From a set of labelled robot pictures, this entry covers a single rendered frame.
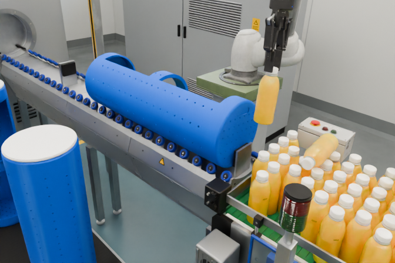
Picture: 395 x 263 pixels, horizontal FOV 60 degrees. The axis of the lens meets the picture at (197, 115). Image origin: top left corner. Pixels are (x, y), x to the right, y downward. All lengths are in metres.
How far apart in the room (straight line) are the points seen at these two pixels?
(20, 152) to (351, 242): 1.17
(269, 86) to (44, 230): 1.06
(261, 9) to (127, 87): 1.69
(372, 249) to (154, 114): 0.91
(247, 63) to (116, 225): 1.43
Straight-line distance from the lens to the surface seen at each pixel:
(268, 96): 1.16
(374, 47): 3.95
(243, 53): 1.91
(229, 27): 3.19
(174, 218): 2.54
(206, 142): 1.26
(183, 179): 1.47
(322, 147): 1.22
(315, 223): 1.14
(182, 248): 2.36
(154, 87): 1.47
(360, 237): 1.10
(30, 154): 1.42
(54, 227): 1.57
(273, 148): 1.28
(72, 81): 2.32
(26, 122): 3.07
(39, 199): 1.48
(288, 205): 0.82
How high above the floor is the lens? 1.75
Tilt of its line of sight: 27 degrees down
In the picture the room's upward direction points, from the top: 2 degrees clockwise
